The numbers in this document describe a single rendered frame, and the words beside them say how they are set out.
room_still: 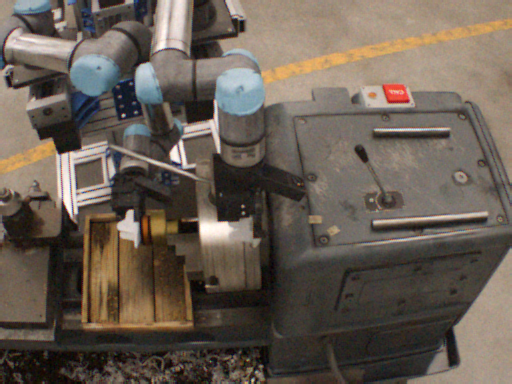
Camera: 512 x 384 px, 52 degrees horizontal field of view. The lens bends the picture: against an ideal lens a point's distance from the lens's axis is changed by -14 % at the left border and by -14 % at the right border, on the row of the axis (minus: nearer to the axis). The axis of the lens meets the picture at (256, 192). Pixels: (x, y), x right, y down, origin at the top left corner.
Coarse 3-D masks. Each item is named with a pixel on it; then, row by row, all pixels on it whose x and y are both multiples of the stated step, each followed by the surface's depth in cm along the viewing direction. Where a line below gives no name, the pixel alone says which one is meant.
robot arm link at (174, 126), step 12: (120, 24) 134; (132, 24) 135; (144, 36) 136; (144, 48) 138; (144, 60) 143; (132, 72) 149; (144, 108) 158; (156, 108) 157; (168, 108) 161; (156, 120) 160; (168, 120) 163; (156, 132) 164; (168, 132) 165; (180, 132) 171; (168, 144) 167
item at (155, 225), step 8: (144, 216) 140; (152, 216) 139; (160, 216) 139; (144, 224) 138; (152, 224) 137; (160, 224) 138; (168, 224) 139; (176, 224) 139; (144, 232) 138; (152, 232) 137; (160, 232) 137; (168, 232) 139; (176, 232) 139; (144, 240) 138; (152, 240) 138; (160, 240) 138
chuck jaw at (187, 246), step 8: (168, 240) 137; (176, 240) 137; (184, 240) 137; (192, 240) 137; (168, 248) 137; (176, 248) 136; (184, 248) 136; (192, 248) 136; (184, 256) 135; (192, 256) 134; (200, 256) 134; (192, 264) 133; (200, 264) 133; (192, 272) 132; (200, 272) 132; (208, 280) 133; (216, 280) 133
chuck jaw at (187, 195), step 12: (180, 180) 136; (192, 180) 136; (180, 192) 137; (192, 192) 137; (168, 204) 139; (180, 204) 138; (192, 204) 138; (168, 216) 139; (180, 216) 139; (192, 216) 139
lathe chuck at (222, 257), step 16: (208, 160) 139; (208, 176) 131; (208, 192) 128; (208, 208) 127; (208, 224) 126; (224, 224) 127; (208, 240) 127; (224, 240) 127; (208, 256) 127; (224, 256) 128; (240, 256) 128; (208, 272) 129; (224, 272) 130; (240, 272) 130; (208, 288) 134; (224, 288) 135; (240, 288) 136
